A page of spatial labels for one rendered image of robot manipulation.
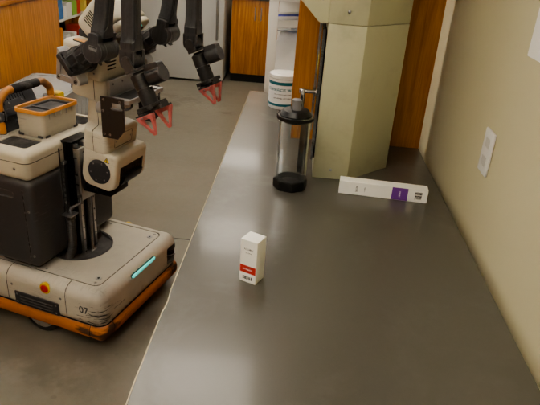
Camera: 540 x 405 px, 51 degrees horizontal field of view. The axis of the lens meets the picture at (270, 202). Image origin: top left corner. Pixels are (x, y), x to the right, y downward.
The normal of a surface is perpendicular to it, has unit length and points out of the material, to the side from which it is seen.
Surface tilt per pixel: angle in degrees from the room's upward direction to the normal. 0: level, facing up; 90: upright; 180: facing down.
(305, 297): 0
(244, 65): 90
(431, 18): 90
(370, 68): 90
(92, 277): 0
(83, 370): 0
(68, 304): 90
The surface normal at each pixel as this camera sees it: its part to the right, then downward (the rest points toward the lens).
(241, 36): -0.07, 0.43
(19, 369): 0.07, -0.90
